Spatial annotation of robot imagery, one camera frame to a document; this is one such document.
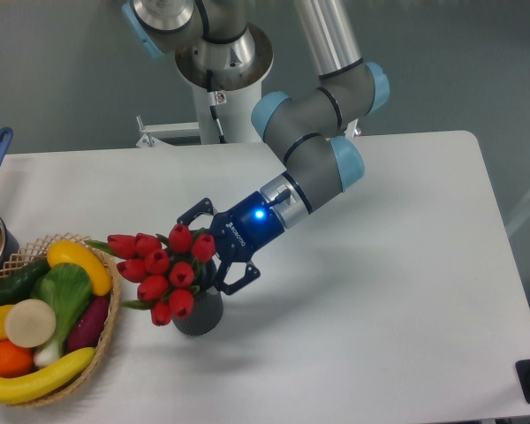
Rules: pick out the dark grey ribbed vase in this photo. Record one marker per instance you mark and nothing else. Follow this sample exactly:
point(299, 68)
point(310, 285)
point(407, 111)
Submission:
point(207, 309)

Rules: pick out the red tulip bouquet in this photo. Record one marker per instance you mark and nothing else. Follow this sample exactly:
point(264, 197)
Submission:
point(171, 272)

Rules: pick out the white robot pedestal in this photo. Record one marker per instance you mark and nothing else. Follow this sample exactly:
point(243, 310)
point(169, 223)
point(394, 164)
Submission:
point(222, 116)

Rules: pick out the blue Robotiq gripper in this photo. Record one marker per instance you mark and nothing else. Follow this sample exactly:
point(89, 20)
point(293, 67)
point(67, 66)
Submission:
point(238, 233)

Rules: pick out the beige round slice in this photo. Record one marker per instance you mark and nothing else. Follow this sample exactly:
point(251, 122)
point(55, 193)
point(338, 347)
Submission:
point(30, 323)

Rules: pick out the green bok choy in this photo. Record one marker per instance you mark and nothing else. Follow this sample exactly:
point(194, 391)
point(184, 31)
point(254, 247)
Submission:
point(66, 288)

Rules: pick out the yellow banana front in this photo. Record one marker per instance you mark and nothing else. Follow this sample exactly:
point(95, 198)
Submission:
point(18, 390)

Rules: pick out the purple sweet potato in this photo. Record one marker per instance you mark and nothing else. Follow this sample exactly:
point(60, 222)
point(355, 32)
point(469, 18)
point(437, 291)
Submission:
point(87, 330)

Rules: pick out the woven wicker basket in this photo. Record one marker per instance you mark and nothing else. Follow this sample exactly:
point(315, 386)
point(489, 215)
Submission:
point(37, 250)

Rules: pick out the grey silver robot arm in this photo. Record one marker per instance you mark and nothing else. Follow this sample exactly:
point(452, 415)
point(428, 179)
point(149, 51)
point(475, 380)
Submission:
point(225, 58)

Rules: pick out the green cucumber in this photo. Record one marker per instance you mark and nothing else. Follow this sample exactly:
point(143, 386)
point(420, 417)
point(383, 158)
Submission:
point(18, 286)

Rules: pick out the orange fruit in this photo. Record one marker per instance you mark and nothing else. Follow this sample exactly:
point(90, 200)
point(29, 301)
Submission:
point(15, 361)

